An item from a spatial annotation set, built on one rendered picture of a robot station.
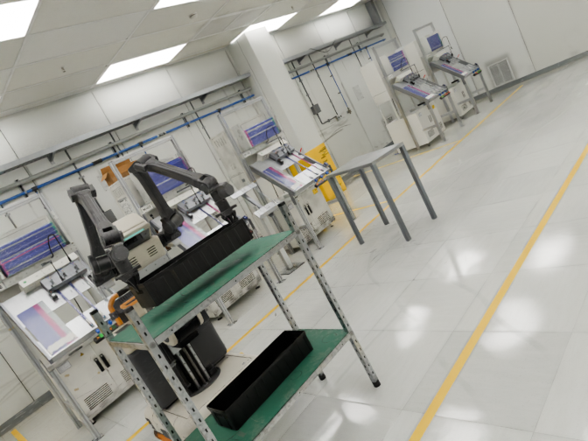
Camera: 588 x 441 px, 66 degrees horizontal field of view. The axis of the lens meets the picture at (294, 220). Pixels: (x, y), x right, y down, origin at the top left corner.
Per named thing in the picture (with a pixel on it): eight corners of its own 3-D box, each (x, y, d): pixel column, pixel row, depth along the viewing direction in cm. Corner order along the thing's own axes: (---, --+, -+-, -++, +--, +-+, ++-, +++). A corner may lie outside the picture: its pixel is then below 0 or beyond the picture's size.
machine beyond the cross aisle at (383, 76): (466, 123, 800) (423, 21, 765) (448, 140, 748) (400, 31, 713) (403, 147, 902) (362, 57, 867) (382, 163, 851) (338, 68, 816)
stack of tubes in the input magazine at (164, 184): (193, 178, 489) (181, 155, 484) (155, 198, 457) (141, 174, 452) (188, 180, 499) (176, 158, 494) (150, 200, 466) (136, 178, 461)
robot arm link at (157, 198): (134, 155, 239) (121, 165, 232) (150, 151, 232) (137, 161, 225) (177, 222, 260) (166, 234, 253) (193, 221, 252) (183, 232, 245)
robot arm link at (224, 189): (208, 176, 224) (199, 186, 218) (222, 168, 216) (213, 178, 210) (223, 195, 227) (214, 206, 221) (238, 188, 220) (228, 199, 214)
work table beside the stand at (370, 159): (409, 241, 412) (371, 162, 397) (360, 244, 471) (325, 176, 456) (437, 217, 434) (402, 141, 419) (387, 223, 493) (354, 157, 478)
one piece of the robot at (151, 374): (157, 421, 286) (84, 311, 271) (220, 364, 320) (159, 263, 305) (179, 431, 261) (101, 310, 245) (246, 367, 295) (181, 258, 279)
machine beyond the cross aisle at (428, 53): (496, 99, 890) (458, 6, 855) (480, 112, 838) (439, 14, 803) (436, 122, 992) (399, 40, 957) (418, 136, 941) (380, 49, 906)
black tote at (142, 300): (235, 243, 233) (224, 224, 231) (254, 237, 220) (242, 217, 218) (142, 308, 198) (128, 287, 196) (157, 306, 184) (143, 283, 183)
